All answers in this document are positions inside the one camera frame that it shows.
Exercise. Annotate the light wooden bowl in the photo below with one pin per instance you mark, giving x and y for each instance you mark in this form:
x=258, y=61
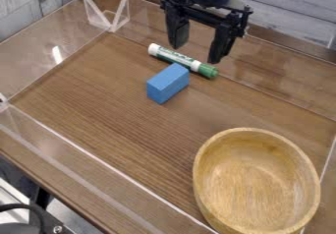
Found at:
x=254, y=182

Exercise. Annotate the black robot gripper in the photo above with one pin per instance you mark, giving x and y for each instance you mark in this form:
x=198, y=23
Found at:
x=213, y=8

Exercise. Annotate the green and white marker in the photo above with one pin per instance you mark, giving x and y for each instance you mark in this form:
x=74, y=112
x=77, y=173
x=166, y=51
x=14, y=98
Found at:
x=174, y=57

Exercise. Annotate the blue rectangular block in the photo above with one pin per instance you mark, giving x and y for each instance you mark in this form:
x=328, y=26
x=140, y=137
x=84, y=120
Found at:
x=166, y=83

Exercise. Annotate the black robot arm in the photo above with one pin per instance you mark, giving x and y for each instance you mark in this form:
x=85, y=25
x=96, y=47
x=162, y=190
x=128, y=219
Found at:
x=197, y=17

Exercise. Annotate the clear acrylic corner bracket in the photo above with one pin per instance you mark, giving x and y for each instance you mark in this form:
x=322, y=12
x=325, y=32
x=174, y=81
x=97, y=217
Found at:
x=106, y=19

